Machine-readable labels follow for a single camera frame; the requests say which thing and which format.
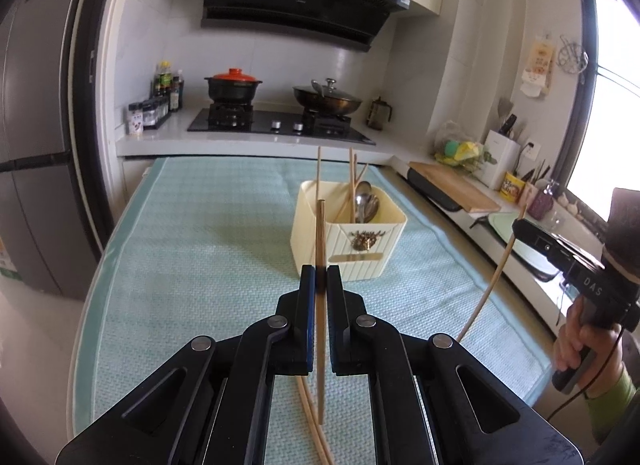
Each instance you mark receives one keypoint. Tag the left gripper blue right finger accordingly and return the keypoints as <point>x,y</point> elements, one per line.
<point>343,309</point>

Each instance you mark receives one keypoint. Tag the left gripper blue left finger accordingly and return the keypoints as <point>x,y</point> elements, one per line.
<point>305,316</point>

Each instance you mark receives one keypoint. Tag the wooden chopstick two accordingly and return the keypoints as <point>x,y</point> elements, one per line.
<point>321,309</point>

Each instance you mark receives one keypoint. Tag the wooden chopstick four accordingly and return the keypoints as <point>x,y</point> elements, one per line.
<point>322,445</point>

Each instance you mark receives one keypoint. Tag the wooden chopstick nine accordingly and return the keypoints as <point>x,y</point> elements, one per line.
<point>360,173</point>

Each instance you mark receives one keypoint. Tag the steel spoon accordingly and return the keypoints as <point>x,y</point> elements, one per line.
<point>363,194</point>
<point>371,207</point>

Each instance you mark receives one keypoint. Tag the wooden chopstick seven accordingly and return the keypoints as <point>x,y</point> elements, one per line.
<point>507,208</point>

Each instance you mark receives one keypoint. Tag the wooden chopstick eight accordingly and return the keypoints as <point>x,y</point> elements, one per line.
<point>352,185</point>

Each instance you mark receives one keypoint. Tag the wooden chopstick one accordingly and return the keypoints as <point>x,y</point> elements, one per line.
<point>317,179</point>

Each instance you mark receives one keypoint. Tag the person's right hand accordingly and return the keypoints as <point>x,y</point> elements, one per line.
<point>606,368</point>

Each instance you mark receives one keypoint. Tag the green cutting board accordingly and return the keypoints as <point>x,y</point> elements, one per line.
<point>524,247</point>

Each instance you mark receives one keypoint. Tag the cream plastic utensil holder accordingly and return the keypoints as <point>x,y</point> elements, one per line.
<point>361,250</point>

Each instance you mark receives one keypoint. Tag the purple soap bottle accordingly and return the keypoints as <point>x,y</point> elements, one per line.
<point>543,200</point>

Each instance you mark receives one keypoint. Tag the pink utensil cup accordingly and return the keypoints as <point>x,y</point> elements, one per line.
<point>527,195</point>

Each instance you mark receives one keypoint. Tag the yellow tin can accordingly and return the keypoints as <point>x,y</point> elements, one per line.
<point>511,187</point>

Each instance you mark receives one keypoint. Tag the black tray under board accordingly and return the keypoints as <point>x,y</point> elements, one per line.
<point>428,190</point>

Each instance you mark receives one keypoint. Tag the white knife block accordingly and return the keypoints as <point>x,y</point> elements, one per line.
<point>503,154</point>

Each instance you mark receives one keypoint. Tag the black gas cooktop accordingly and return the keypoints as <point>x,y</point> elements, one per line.
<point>304,125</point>

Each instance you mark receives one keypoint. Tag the wooden cutting board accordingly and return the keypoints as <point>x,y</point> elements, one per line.
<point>471,199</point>

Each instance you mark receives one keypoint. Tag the dark french press jug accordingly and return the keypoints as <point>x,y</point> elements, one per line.
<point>380,114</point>

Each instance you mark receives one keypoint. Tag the wok with glass lid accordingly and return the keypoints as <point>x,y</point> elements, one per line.
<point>326,99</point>

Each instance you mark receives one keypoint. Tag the black pot orange lid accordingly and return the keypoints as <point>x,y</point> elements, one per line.
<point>232,87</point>

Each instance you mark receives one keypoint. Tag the spice jar rack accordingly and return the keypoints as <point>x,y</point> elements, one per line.
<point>155,112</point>

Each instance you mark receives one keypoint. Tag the white spice shaker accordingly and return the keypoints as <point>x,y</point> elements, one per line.
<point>135,119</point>

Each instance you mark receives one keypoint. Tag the sauce bottles group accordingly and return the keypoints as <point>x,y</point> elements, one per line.
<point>168,83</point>

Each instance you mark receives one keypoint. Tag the black range hood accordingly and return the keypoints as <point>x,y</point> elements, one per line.
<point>350,23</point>

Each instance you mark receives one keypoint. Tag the grey double door refrigerator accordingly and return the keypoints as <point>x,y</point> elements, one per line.
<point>46,230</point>

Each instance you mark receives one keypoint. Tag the hanging wall calendar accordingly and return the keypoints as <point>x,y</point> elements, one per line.
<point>537,73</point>

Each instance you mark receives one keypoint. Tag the wire wall trivet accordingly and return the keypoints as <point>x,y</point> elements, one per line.
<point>572,58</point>

